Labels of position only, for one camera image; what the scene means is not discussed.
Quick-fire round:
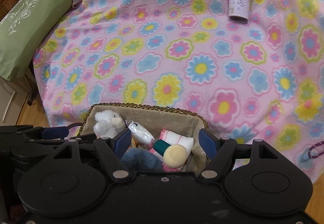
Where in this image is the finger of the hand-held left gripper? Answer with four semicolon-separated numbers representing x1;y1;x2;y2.
0;124;69;141

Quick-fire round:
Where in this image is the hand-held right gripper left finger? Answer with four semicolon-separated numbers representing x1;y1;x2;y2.
51;128;132;179

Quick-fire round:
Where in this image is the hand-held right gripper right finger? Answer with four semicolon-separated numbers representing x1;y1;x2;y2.
198;128;276;180

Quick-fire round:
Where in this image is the white packet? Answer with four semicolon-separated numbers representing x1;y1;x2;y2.
126;118;155;144

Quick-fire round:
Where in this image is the white plush toy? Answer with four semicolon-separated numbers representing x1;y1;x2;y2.
93;110;126;138

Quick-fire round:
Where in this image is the blue fluffy pouch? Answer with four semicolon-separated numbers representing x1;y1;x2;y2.
121;149;162;172

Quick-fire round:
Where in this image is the pink and white striped cloth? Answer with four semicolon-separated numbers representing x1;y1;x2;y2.
149;129;194;172

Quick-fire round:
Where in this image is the beige makeup sponge green handle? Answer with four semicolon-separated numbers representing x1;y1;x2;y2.
153;140;189;169

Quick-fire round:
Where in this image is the woven basket with fabric lining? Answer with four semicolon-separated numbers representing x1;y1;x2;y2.
66;103;209;172

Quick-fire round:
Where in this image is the beige cabinet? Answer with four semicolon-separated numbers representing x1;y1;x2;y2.
0;72;34;123

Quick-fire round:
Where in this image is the floral fleece blanket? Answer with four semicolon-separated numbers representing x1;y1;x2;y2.
33;0;324;184

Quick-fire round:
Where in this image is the green cloth bag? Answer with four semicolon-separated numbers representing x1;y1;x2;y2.
0;0;78;81

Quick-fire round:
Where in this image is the purple cord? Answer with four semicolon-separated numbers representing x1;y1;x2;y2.
307;141;324;159

